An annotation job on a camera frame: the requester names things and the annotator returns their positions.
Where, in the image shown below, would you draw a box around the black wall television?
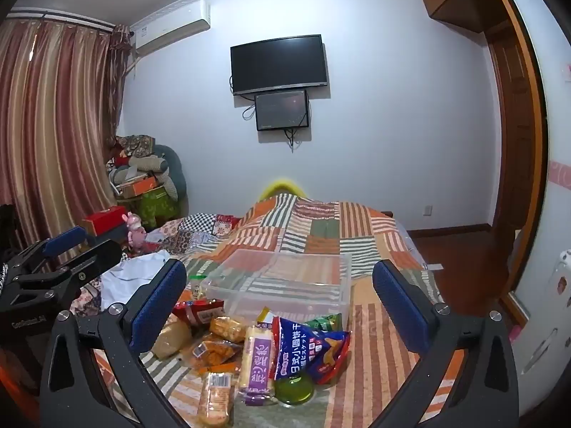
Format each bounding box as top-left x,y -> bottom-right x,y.
230,34 -> 329,97

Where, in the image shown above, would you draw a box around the orange cardboard box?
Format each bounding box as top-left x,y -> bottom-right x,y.
117,177 -> 160,198

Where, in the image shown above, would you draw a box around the yellow curved object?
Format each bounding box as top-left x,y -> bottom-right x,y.
260,179 -> 308,199

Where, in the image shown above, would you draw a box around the green patterned box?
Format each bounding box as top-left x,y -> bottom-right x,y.
138,187 -> 182,229

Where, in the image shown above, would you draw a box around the small green-topped snack packet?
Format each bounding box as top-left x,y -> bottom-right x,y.
185,276 -> 207,302

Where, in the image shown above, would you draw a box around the red box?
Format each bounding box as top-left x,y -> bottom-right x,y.
81,206 -> 130,236

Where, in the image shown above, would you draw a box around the green snack packet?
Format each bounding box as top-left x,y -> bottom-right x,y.
308,313 -> 342,333

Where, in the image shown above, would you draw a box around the orange snack packet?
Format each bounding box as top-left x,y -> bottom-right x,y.
185,340 -> 244,369

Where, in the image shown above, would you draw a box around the checkered patchwork quilt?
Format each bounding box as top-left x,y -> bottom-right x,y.
145,213 -> 244,260

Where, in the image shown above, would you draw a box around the beige bread packet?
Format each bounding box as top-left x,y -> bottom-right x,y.
152,316 -> 192,358

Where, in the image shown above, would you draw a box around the wooden door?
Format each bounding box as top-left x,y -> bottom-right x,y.
484,21 -> 544,317

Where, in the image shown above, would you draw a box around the orange cloth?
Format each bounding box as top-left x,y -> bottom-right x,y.
0,348 -> 28,394

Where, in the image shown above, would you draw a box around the white cloth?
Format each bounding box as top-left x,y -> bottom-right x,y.
102,250 -> 173,314

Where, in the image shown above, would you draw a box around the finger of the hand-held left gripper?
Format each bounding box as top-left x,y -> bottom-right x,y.
11,226 -> 89,272
11,239 -> 122,297

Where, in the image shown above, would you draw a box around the floral folded cloth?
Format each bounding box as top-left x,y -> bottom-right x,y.
117,134 -> 155,158

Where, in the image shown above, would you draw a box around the pink plush toy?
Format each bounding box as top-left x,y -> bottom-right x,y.
126,212 -> 149,250

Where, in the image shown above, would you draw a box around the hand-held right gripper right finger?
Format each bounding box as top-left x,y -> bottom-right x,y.
370,259 -> 520,428

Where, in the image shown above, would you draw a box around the black monitor cable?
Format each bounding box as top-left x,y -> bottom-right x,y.
284,127 -> 305,153

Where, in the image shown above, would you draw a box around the striped red curtain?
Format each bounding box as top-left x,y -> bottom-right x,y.
0,9 -> 131,255

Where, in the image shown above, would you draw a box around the white curtain rail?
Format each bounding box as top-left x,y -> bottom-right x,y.
6,6 -> 135,36

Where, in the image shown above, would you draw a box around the green jelly cup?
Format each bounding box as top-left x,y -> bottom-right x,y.
274,371 -> 315,407

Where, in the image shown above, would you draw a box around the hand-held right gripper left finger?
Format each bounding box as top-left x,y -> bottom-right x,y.
40,259 -> 192,428

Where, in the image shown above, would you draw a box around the clear plastic container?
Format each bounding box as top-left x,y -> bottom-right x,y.
199,252 -> 353,328

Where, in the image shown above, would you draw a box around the golden cracker packet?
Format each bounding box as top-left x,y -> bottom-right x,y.
209,316 -> 246,343

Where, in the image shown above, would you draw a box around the purple label rice cracker packet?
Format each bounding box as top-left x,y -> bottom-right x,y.
236,325 -> 276,406

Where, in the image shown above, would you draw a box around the red snack packet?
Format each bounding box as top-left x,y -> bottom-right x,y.
173,299 -> 225,327

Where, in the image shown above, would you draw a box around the clear packet orange crackers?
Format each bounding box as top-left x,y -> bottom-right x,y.
197,372 -> 236,428

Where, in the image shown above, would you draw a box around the blue snack bag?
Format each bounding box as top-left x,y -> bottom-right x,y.
272,316 -> 352,386

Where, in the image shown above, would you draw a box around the patchwork striped blanket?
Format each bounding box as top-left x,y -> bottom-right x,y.
67,192 -> 449,428

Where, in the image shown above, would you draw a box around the small black monitor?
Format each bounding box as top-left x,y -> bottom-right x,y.
254,90 -> 310,132

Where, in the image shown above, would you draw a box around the white air conditioner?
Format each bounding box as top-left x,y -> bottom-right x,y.
131,0 -> 211,56

